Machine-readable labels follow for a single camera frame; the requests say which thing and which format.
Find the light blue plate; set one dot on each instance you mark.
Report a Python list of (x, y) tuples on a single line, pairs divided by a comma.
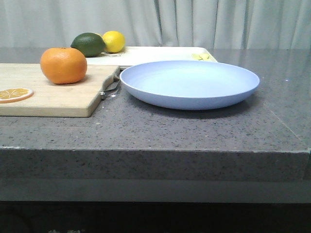
[(189, 85)]

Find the orange fruit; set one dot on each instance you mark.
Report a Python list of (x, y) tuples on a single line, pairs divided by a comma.
[(63, 65)]

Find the cream white tray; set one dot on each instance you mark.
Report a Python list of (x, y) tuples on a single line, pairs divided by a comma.
[(131, 56)]

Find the yellow plastic utensil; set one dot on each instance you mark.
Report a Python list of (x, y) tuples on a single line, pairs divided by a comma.
[(196, 56)]

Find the yellow plastic knife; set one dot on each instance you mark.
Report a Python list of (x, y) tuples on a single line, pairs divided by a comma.
[(204, 56)]

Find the wooden cutting board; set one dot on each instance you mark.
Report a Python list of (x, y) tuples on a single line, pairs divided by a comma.
[(54, 100)]

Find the yellow lemon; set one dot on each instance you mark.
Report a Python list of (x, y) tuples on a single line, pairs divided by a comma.
[(114, 41)]

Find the green lime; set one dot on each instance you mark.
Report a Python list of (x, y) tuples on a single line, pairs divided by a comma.
[(89, 44)]

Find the grey white curtain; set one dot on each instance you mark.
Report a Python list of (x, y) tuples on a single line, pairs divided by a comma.
[(211, 24)]

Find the orange slice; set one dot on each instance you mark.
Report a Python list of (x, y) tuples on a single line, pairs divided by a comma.
[(15, 94)]

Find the metal cutting board handle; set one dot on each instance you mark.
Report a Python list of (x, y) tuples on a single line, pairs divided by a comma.
[(111, 88)]

